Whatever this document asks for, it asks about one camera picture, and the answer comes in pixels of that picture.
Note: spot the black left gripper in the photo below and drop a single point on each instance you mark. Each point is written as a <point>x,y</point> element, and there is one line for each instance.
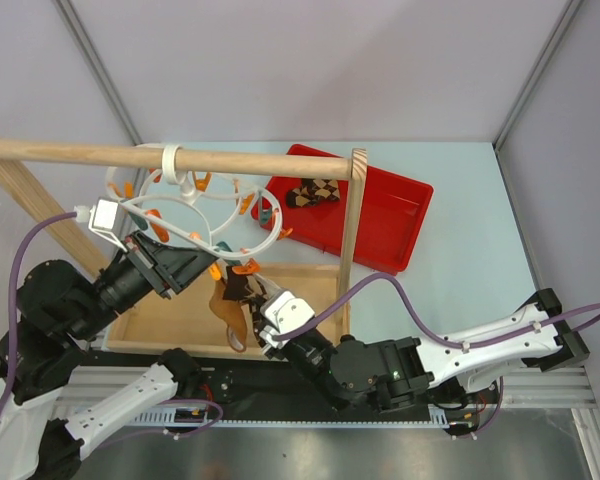
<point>169,266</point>

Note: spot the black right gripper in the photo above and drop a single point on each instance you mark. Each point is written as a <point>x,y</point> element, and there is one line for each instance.
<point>259,319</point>

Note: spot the white round clip hanger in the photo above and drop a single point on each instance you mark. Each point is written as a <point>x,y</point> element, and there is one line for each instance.
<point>183,208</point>

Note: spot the brown argyle sock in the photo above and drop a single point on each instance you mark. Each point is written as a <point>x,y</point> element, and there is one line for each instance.
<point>251,291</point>
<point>313,192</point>

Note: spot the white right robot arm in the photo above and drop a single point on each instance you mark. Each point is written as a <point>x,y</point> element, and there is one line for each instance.
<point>392,375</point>

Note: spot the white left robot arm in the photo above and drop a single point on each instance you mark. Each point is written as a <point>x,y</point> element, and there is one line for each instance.
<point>56,309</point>

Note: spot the wooden rack with tray base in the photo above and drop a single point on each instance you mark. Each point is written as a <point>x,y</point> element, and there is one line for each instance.
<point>154,324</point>

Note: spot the orange and cream sock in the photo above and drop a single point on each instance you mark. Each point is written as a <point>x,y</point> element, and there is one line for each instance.
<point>231,313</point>

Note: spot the light blue table mat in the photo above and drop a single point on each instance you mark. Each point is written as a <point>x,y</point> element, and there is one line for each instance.
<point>468,267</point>

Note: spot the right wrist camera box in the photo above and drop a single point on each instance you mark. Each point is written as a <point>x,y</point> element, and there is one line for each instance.
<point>290,311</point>

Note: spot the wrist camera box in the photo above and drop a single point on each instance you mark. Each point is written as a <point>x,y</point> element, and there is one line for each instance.
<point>101,219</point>
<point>290,311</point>

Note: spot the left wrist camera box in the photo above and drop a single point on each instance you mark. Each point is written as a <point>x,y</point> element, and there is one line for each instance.
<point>101,219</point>

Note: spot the aluminium mounting rail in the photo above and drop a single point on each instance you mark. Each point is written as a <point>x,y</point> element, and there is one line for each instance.
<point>272,395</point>

